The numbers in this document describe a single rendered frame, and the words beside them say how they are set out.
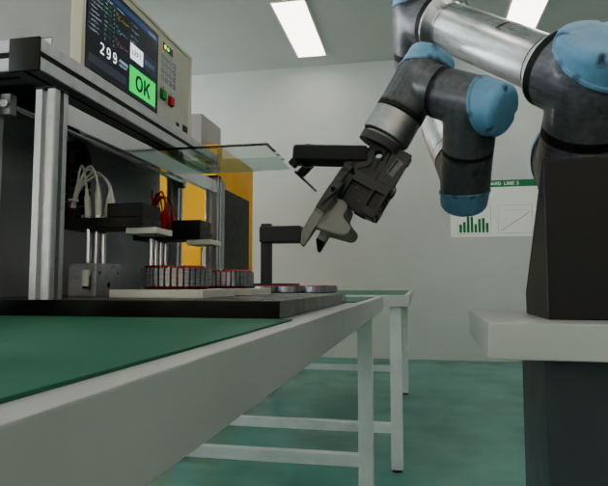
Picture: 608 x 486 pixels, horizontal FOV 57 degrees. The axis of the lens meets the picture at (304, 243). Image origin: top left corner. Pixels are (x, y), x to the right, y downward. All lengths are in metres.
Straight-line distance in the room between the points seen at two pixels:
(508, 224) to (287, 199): 2.41
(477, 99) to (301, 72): 5.99
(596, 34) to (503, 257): 5.43
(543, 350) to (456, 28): 0.60
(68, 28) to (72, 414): 0.85
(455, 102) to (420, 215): 5.42
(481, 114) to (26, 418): 0.69
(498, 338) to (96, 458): 0.49
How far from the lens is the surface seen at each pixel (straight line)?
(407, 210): 6.23
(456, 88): 0.82
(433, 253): 6.19
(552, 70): 0.87
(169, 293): 0.85
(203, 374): 0.33
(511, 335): 0.65
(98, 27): 1.05
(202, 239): 1.15
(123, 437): 0.26
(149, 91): 1.18
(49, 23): 1.04
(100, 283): 0.97
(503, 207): 6.29
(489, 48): 0.99
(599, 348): 0.67
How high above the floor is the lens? 0.79
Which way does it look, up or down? 4 degrees up
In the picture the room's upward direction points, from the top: straight up
